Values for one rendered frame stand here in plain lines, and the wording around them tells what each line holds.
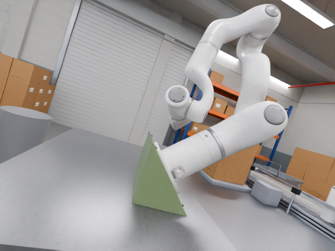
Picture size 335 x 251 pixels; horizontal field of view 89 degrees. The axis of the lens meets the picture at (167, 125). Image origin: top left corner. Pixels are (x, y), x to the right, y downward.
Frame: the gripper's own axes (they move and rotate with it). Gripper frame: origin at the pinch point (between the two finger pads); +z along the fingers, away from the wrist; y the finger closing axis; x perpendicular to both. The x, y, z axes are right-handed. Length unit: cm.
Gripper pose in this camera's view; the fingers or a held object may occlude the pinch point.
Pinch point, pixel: (181, 125)
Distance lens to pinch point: 87.5
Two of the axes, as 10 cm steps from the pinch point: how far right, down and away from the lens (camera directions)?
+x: -4.8, -8.0, 3.5
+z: 1.2, 3.3, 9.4
